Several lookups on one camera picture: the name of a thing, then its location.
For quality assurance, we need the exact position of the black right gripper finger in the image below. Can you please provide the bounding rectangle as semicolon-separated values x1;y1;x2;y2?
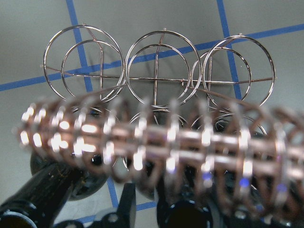
53;182;136;228

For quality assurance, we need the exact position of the dark wine bottle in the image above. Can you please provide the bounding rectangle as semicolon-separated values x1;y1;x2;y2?
0;162;108;228
133;152;224;228

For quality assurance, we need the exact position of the copper wire bottle basket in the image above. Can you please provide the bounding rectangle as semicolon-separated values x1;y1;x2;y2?
15;24;304;228

